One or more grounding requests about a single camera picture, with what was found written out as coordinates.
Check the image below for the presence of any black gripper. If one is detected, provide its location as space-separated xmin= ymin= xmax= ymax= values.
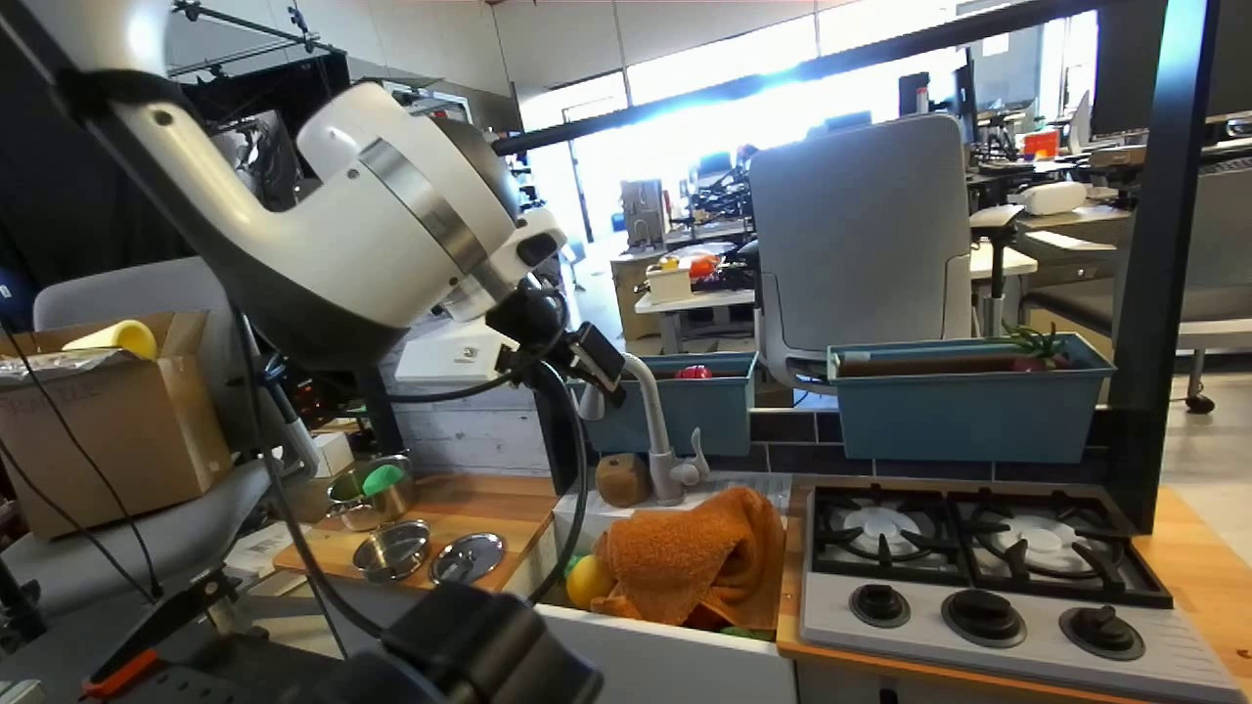
xmin=484 ymin=277 xmax=625 ymax=400

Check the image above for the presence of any small steel pot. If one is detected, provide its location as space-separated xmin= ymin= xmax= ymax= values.
xmin=354 ymin=520 xmax=429 ymax=581

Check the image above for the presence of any orange towel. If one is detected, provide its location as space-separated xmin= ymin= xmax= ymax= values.
xmin=590 ymin=483 xmax=786 ymax=631

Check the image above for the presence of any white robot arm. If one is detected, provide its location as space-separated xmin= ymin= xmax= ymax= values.
xmin=3 ymin=0 xmax=625 ymax=387

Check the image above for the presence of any large steel pot with toys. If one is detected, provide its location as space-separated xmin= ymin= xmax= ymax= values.
xmin=325 ymin=461 xmax=407 ymax=532

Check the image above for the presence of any steel pot lid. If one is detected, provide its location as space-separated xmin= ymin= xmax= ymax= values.
xmin=429 ymin=532 xmax=507 ymax=581

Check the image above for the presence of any grey faucet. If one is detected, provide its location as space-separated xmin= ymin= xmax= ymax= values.
xmin=625 ymin=352 xmax=707 ymax=504

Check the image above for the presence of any left teal planter box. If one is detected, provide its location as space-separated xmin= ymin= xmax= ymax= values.
xmin=588 ymin=352 xmax=754 ymax=459

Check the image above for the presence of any teal planter box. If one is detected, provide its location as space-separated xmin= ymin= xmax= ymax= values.
xmin=826 ymin=337 xmax=1111 ymax=464
xmin=588 ymin=352 xmax=754 ymax=459

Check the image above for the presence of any white chair back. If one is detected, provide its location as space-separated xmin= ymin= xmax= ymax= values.
xmin=751 ymin=114 xmax=976 ymax=384

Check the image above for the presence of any white sink basin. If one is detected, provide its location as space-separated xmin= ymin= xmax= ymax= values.
xmin=513 ymin=472 xmax=796 ymax=704

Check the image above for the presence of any grey office chair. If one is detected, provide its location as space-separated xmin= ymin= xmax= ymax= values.
xmin=3 ymin=258 xmax=318 ymax=615

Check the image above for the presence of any right teal planter box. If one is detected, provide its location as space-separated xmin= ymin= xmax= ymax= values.
xmin=826 ymin=337 xmax=1111 ymax=464

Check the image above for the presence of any cardboard box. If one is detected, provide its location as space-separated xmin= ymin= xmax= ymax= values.
xmin=0 ymin=311 xmax=236 ymax=539

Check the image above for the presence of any toy stove top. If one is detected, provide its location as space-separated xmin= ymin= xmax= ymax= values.
xmin=800 ymin=483 xmax=1246 ymax=704

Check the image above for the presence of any black camera mount foreground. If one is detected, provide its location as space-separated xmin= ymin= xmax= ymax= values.
xmin=84 ymin=581 xmax=601 ymax=704

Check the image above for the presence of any black frame rod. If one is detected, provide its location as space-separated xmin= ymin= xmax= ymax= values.
xmin=494 ymin=0 xmax=1221 ymax=532

